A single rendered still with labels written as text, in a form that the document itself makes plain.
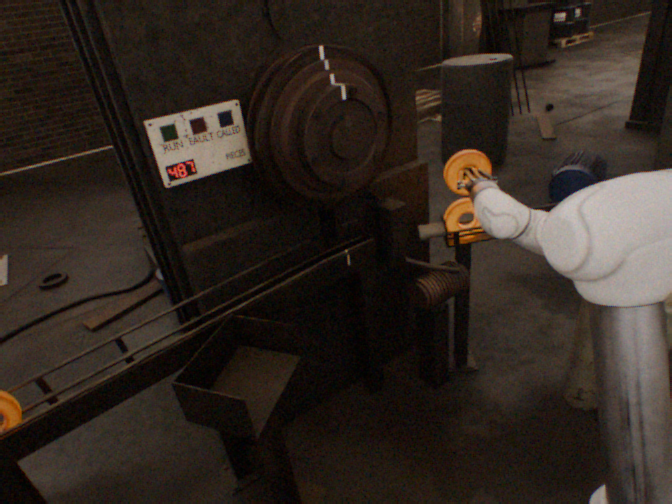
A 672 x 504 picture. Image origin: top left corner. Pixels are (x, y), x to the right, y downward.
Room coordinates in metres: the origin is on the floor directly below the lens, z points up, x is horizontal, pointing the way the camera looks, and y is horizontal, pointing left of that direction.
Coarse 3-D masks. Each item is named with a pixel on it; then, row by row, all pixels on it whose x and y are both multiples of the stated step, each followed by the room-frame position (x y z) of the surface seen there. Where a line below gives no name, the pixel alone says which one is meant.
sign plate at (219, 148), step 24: (168, 120) 1.20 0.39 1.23; (216, 120) 1.27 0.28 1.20; (240, 120) 1.30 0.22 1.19; (168, 144) 1.19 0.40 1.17; (192, 144) 1.23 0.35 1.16; (216, 144) 1.26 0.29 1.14; (240, 144) 1.29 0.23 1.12; (168, 168) 1.18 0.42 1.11; (192, 168) 1.21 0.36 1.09; (216, 168) 1.25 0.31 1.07
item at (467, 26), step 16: (448, 0) 5.49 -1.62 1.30; (464, 0) 5.20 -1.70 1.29; (448, 16) 5.49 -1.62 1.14; (464, 16) 5.20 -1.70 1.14; (480, 16) 5.28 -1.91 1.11; (448, 32) 5.50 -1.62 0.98; (464, 32) 5.20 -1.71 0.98; (448, 48) 5.50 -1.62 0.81; (464, 48) 5.20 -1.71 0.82; (0, 256) 3.15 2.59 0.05; (0, 272) 2.91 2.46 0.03; (0, 288) 2.71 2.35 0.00
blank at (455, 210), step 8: (464, 200) 1.42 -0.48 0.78; (448, 208) 1.44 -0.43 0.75; (456, 208) 1.41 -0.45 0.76; (464, 208) 1.41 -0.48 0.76; (472, 208) 1.40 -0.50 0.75; (448, 216) 1.41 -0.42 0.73; (456, 216) 1.41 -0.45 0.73; (448, 224) 1.41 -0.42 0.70; (456, 224) 1.41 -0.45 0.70; (472, 224) 1.42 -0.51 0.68; (464, 232) 1.41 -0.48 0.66
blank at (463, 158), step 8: (464, 152) 1.42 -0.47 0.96; (472, 152) 1.41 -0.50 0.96; (480, 152) 1.43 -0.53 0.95; (456, 160) 1.41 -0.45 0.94; (464, 160) 1.41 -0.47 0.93; (472, 160) 1.41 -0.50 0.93; (480, 160) 1.41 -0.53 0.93; (488, 160) 1.41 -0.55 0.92; (448, 168) 1.42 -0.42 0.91; (456, 168) 1.41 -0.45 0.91; (488, 168) 1.40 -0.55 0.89; (448, 176) 1.42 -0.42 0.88; (456, 176) 1.41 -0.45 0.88; (448, 184) 1.42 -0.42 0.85; (456, 184) 1.42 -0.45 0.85; (456, 192) 1.42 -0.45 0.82; (464, 192) 1.41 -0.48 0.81
